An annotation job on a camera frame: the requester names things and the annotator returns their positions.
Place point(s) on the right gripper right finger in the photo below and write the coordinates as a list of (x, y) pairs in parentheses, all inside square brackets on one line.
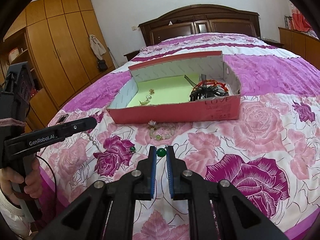
[(217, 210)]

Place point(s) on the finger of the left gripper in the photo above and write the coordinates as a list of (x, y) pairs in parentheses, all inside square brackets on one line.
[(70, 128)]

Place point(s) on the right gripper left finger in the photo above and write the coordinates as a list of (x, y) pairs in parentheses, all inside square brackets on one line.
[(106, 210)]

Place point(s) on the gold pearl earring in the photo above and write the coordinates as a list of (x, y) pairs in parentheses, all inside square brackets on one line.
[(95, 143)]

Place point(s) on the small dark crystal earring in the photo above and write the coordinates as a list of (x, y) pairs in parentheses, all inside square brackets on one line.
[(132, 149)]

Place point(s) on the green bead pendant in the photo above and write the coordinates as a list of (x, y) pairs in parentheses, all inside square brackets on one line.
[(161, 152)]

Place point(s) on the gold flower earring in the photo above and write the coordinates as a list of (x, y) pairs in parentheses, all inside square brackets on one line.
[(147, 98)]

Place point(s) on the black ribbon hair clip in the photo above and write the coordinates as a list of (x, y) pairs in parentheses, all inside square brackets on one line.
[(207, 88)]

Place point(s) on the person's left hand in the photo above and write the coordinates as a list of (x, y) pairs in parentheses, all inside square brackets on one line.
[(33, 182)]

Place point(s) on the small dark hair clip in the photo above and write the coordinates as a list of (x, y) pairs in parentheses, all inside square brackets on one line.
[(62, 119)]

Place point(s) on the black hanging bag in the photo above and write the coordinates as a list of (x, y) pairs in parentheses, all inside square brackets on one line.
[(102, 66)]

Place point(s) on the floral pink purple bedspread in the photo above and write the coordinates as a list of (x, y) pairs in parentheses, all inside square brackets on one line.
[(271, 153)]

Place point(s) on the wooden wardrobe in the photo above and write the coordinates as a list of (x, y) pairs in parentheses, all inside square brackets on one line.
[(52, 36)]

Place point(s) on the hanging beige cloth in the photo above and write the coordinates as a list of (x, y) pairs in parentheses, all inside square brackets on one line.
[(97, 47)]

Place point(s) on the left nightstand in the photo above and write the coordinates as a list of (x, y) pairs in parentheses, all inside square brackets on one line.
[(131, 55)]

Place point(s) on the green paper sheet in box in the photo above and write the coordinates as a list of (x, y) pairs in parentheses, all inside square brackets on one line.
[(168, 90)]

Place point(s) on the pink cardboard shoebox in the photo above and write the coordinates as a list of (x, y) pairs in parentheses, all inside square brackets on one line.
[(193, 65)]

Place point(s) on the dark wooden headboard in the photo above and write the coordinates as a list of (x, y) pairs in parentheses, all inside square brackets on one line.
[(199, 19)]

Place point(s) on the wooden dresser cabinet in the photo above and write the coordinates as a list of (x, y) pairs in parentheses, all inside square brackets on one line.
[(301, 44)]

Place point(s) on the floral cream red curtain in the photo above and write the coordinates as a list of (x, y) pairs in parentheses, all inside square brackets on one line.
[(299, 21)]

